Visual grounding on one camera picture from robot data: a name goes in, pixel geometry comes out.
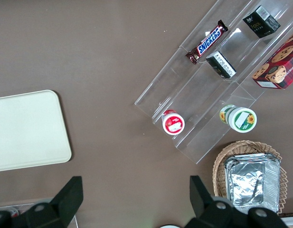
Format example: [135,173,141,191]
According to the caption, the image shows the woven wicker basket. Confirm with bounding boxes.
[212,140,288,216]

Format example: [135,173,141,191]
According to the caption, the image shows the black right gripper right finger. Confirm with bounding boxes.
[184,175,289,228]

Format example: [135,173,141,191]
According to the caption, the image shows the red lidded yogurt cup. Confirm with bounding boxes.
[161,109,186,135]

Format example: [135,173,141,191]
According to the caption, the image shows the green sunflower lidded cup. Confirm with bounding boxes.
[219,104,257,133]

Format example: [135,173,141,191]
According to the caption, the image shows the clear acrylic tiered shelf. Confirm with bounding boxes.
[134,0,293,165]

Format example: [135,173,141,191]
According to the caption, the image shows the black Face carton box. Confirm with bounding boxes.
[242,5,281,39]

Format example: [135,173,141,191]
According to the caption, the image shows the aluminium foil tray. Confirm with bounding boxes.
[223,153,282,167]
[228,157,280,214]

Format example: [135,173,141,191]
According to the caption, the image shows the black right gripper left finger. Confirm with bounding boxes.
[0,176,84,228]

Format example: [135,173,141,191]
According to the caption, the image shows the Snickers chocolate bar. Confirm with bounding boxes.
[185,19,229,65]

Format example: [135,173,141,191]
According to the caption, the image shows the cream rectangular plastic tray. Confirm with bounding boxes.
[0,89,73,172]

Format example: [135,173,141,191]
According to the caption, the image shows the black box with white label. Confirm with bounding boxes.
[205,51,237,79]

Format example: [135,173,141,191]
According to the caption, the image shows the red tartan cookie box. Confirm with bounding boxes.
[252,29,293,90]

